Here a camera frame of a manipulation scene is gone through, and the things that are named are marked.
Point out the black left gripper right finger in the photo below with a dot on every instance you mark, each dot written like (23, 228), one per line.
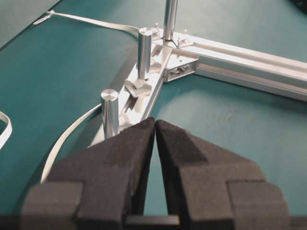
(211, 188)

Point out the aluminium standoff post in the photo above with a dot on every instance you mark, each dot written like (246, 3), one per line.
(170, 19)
(144, 52)
(109, 107)

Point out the aluminium extrusion frame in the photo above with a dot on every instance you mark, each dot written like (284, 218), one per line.
(185, 55)

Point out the near aluminium standoff post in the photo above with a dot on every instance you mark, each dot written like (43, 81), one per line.
(109, 107)

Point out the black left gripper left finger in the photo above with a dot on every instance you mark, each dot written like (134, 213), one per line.
(96, 188)

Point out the far aluminium standoff post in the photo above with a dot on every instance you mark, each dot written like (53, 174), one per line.
(170, 19)

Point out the middle aluminium standoff post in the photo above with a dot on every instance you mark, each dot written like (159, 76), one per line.
(144, 52)

